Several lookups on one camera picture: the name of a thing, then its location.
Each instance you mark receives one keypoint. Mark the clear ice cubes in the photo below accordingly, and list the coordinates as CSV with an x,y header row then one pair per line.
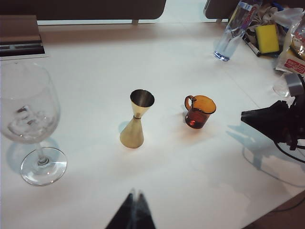
x,y
26,119

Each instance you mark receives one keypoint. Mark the printed plastic sponge package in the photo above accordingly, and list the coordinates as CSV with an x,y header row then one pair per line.
x,y
293,62

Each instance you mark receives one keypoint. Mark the gold metal jigger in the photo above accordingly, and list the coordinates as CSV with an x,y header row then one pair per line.
x,y
133,133

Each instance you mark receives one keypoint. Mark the black marker pen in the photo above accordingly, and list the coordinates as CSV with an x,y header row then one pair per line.
x,y
253,48

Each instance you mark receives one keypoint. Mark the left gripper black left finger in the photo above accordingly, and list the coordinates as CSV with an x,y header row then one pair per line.
x,y
126,214

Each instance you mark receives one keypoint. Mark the white plastic bag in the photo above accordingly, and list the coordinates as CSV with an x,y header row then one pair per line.
x,y
288,15

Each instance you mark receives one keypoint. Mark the clear wine glass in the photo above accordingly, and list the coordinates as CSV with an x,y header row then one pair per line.
x,y
40,155

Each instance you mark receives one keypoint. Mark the small amber glass measuring cup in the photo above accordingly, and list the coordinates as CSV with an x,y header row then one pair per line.
x,y
197,119

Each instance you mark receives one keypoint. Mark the crumpled brown cloth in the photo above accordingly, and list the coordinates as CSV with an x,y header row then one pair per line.
x,y
269,14

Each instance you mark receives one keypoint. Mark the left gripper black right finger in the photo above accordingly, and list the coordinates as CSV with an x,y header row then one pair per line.
x,y
144,214

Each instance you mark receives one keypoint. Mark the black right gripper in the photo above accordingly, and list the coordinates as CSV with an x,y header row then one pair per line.
x,y
296,121

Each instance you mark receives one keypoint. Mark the clear plastic water bottle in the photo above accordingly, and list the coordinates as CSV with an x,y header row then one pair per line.
x,y
228,40

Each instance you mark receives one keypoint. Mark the brown desk partition panel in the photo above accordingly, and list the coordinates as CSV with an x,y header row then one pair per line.
x,y
216,9
95,9

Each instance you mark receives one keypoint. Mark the loose yellow scouring sponge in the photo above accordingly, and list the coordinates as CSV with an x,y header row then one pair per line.
x,y
267,39

